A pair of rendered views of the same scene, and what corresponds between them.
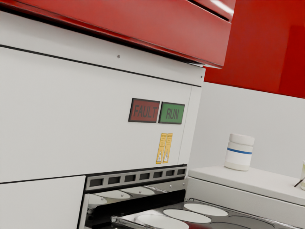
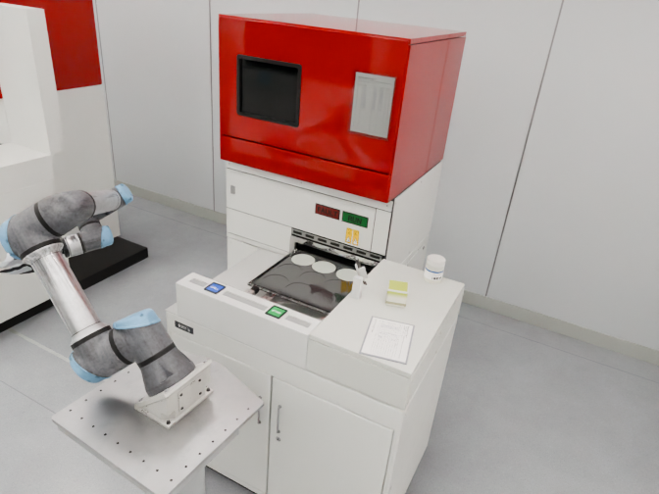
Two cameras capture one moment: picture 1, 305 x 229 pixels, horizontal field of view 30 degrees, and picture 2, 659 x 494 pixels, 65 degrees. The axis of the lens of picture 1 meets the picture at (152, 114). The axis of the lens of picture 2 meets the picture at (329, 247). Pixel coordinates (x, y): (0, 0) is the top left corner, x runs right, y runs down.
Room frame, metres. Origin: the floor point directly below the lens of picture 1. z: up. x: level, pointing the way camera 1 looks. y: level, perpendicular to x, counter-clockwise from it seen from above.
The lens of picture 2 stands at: (1.12, -1.99, 1.96)
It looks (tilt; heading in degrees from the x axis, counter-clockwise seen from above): 27 degrees down; 88
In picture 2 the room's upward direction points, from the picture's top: 5 degrees clockwise
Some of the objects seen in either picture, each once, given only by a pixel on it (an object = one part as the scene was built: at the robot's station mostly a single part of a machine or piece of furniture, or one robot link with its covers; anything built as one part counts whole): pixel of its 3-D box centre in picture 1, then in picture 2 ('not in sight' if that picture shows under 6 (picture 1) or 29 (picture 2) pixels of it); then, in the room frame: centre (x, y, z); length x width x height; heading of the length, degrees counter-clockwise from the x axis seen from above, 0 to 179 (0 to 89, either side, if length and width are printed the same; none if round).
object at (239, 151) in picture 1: (239, 151); (433, 269); (1.60, -0.26, 1.01); 0.07 x 0.07 x 0.10
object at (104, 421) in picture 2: not in sight; (169, 420); (0.73, -0.86, 0.75); 0.45 x 0.44 x 0.13; 59
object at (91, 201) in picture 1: (140, 206); (332, 258); (1.21, -0.01, 0.89); 0.44 x 0.02 x 0.10; 153
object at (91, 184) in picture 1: (143, 176); (334, 244); (1.22, 0.00, 0.96); 0.44 x 0.01 x 0.02; 153
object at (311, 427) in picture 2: not in sight; (309, 393); (1.15, -0.33, 0.41); 0.97 x 0.64 x 0.82; 153
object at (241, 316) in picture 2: not in sight; (245, 318); (0.91, -0.49, 0.89); 0.55 x 0.09 x 0.14; 153
